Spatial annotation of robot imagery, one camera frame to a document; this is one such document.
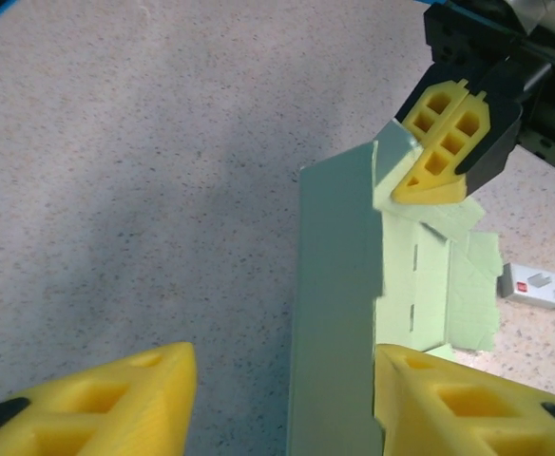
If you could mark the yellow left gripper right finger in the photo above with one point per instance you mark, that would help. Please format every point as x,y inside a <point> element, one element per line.
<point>448,418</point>

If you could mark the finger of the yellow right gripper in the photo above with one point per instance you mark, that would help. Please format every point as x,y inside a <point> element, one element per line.
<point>444,152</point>
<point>432,107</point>

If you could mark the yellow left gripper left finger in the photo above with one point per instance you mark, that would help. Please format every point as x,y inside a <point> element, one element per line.
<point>92,413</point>

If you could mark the small white cardboard box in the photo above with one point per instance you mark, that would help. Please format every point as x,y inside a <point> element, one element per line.
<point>534,287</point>

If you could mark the light green paper box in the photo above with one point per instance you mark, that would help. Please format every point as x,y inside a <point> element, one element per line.
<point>334,285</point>

